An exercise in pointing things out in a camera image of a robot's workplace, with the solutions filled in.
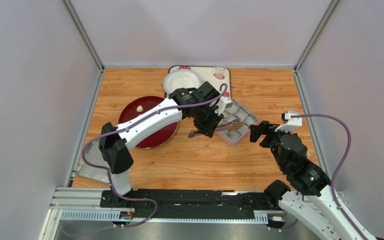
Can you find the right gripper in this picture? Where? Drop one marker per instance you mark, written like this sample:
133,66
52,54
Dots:
263,132

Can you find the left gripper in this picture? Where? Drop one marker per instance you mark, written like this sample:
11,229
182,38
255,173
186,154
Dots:
209,130

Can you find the metal serving tongs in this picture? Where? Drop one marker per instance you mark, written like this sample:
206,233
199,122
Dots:
229,126

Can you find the pink chocolate tin box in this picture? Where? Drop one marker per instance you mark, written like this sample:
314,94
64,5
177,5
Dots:
236,113

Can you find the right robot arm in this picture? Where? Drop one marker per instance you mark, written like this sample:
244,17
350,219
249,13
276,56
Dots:
315,204

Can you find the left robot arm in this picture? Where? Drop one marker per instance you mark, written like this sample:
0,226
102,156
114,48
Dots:
116,142

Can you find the white chocolate piece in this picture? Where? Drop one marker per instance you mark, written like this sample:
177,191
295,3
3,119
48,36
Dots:
139,109

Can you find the strawberry pattern tray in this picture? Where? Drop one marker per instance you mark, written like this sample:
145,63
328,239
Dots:
207,74

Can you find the white paper plate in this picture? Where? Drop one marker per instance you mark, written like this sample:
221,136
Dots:
181,78

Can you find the small clear glass cup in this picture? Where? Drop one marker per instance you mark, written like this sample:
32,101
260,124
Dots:
219,71

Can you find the red round tray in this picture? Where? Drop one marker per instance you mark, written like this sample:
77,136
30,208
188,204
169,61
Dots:
148,102

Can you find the silver tin lid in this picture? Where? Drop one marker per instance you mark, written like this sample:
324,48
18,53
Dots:
93,156

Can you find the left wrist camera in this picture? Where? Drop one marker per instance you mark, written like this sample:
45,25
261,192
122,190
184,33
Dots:
221,104

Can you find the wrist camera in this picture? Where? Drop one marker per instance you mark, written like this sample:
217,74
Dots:
291,122
221,104

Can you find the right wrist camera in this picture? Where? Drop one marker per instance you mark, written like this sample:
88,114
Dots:
291,122

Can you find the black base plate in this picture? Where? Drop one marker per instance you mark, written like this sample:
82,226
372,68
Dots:
191,204

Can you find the aluminium frame rail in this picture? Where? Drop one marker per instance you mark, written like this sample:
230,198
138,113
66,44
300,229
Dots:
82,204

